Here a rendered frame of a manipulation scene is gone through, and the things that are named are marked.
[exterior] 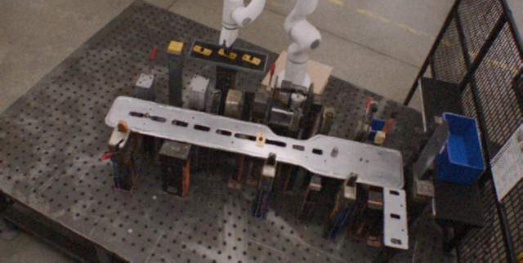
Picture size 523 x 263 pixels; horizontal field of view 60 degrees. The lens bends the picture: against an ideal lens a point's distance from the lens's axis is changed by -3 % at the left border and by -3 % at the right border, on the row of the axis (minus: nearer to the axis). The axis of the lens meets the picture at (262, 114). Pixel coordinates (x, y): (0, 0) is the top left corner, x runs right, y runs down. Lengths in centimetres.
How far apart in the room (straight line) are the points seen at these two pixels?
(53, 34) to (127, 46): 140
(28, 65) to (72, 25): 58
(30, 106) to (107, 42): 65
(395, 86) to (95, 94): 254
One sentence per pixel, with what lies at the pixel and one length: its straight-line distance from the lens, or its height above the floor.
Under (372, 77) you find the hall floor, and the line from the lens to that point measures 420.
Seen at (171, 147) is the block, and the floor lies 103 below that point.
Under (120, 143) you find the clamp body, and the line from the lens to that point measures 206.
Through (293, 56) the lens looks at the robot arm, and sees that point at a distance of 254.
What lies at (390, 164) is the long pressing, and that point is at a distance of 224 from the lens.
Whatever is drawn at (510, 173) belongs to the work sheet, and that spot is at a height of 127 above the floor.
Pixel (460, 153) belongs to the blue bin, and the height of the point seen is 103.
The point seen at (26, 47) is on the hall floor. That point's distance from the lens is 425.
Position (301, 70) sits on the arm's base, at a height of 93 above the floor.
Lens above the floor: 265
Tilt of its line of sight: 47 degrees down
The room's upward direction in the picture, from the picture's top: 11 degrees clockwise
